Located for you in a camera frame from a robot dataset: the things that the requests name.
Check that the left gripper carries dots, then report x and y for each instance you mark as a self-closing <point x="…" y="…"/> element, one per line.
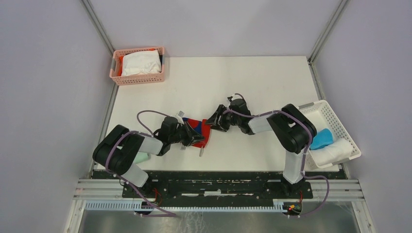
<point x="192" y="136"/>

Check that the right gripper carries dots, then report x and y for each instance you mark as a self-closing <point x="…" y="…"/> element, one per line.
<point x="214" y="119"/>

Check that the red and blue towel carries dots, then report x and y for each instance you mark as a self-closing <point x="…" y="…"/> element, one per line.
<point x="200" y="127"/>

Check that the white towel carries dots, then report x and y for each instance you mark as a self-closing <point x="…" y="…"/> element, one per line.
<point x="140" y="63"/>
<point x="336" y="151"/>

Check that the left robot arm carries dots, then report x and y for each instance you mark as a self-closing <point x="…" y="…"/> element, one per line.
<point x="120" y="147"/>

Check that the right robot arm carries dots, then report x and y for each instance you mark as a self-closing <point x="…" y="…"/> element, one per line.
<point x="294" y="131"/>

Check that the mint green towel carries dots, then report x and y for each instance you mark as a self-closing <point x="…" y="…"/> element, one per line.
<point x="141" y="157"/>

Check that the white towel in basket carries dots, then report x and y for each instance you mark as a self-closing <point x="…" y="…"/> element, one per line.
<point x="140" y="63"/>

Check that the pink plastic basket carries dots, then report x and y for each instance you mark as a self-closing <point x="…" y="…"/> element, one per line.
<point x="116" y="65"/>

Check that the white plastic basket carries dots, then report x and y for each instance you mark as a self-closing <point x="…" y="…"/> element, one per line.
<point x="322" y="116"/>

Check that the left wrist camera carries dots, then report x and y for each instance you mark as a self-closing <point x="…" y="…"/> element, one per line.
<point x="179" y="116"/>

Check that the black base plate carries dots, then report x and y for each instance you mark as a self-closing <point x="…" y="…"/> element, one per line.
<point x="221" y="189"/>

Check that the white slotted cable duct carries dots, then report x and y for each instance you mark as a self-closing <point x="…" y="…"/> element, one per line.
<point x="140" y="206"/>

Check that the aluminium frame rails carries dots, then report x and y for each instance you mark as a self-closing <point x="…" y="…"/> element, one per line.
<point x="334" y="191"/>

